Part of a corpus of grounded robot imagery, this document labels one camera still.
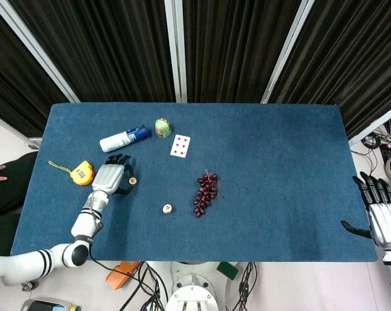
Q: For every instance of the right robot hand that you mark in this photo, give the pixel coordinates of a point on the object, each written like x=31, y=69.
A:
x=386, y=223

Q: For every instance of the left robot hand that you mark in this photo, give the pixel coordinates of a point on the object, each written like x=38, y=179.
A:
x=107, y=178

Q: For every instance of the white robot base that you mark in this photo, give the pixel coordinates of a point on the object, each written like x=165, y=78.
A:
x=192, y=291

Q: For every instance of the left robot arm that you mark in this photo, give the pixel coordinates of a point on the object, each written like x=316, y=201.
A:
x=85, y=223

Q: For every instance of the yellow tape measure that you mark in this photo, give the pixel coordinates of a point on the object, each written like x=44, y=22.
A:
x=81, y=175

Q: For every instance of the green nesting doll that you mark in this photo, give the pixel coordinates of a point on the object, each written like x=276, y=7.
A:
x=163, y=129

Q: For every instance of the six of hearts card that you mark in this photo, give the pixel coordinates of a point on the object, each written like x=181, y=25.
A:
x=180, y=146

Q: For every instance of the orange device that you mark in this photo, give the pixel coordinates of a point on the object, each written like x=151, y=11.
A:
x=120, y=275

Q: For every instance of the red grape bunch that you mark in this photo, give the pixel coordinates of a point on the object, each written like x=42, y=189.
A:
x=205, y=194

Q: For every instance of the person's black clothing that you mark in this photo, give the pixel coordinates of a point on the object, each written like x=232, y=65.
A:
x=4, y=201

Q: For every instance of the blue felt table cover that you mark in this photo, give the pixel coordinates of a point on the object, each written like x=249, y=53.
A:
x=263, y=194

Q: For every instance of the black pleated curtain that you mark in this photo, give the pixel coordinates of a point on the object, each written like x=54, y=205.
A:
x=101, y=48
x=350, y=64
x=234, y=48
x=7, y=81

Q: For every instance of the caster wheel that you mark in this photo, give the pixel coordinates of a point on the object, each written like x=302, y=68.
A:
x=28, y=285

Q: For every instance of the grey device with yellow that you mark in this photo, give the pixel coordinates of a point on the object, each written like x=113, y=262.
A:
x=46, y=305

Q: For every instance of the green block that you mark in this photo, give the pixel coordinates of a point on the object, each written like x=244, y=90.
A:
x=227, y=271

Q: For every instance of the white frame post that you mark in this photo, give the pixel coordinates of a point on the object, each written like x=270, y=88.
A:
x=34, y=48
x=175, y=48
x=10, y=128
x=287, y=48
x=376, y=124

